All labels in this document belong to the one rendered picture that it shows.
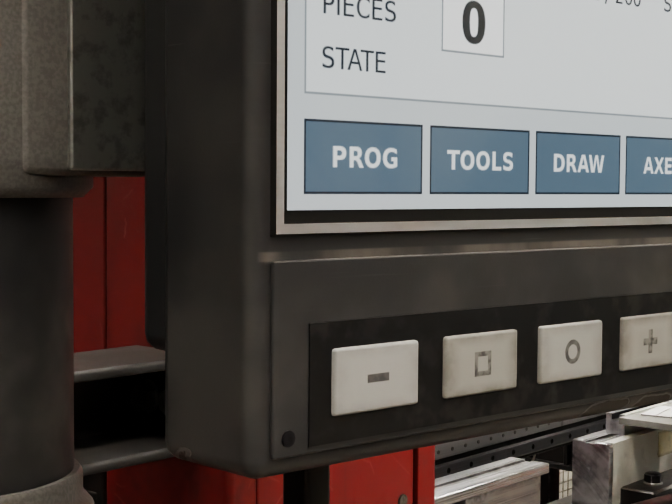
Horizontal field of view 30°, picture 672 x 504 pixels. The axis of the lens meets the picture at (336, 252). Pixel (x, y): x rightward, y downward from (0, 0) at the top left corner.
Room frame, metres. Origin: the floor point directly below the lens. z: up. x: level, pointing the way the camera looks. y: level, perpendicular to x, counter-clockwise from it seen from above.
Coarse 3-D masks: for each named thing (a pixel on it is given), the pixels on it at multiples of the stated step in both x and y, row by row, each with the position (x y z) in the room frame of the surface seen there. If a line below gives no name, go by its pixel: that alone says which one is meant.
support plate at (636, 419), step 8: (624, 416) 1.80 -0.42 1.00; (632, 416) 1.80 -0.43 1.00; (640, 416) 1.80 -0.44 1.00; (648, 416) 1.80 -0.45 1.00; (624, 424) 1.79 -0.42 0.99; (632, 424) 1.78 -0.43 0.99; (640, 424) 1.77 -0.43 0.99; (648, 424) 1.76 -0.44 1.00; (656, 424) 1.75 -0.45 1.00; (664, 424) 1.75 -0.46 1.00
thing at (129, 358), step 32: (96, 352) 0.89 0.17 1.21; (128, 352) 0.89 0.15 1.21; (160, 352) 0.89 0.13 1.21; (96, 384) 0.90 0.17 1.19; (128, 384) 0.92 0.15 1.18; (160, 384) 0.91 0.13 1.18; (96, 416) 0.90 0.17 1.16; (128, 416) 0.92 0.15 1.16; (160, 416) 0.91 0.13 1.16; (96, 448) 0.86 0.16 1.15; (128, 448) 0.86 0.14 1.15; (160, 448) 0.86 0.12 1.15
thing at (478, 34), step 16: (448, 0) 0.42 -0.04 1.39; (464, 0) 0.43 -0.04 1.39; (480, 0) 0.44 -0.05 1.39; (496, 0) 0.44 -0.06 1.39; (448, 16) 0.42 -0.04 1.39; (464, 16) 0.43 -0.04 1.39; (480, 16) 0.44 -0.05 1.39; (496, 16) 0.44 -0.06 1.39; (448, 32) 0.43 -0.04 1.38; (464, 32) 0.43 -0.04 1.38; (480, 32) 0.44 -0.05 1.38; (496, 32) 0.44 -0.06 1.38; (448, 48) 0.43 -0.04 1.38; (464, 48) 0.43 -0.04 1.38; (480, 48) 0.44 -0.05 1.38; (496, 48) 0.44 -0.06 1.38
